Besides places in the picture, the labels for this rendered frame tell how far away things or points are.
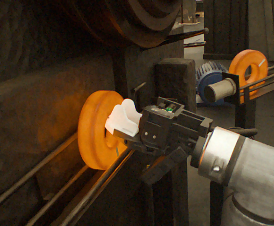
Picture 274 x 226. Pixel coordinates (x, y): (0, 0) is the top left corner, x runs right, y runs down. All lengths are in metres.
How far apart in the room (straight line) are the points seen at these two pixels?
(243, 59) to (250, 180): 0.68
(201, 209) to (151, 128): 1.16
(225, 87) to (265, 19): 2.34
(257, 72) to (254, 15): 2.28
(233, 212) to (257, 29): 2.99
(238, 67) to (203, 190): 0.86
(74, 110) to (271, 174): 0.37
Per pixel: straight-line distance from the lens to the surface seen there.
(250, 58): 1.22
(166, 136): 0.59
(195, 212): 1.71
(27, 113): 0.59
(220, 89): 1.14
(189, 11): 9.69
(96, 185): 0.61
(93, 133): 0.62
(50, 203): 0.62
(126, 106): 0.66
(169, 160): 0.62
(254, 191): 0.58
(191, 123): 0.60
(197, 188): 1.89
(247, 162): 0.57
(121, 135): 0.63
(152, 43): 0.76
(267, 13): 3.45
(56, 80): 0.64
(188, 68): 0.98
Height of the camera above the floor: 1.00
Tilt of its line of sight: 20 degrees down
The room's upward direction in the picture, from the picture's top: 5 degrees counter-clockwise
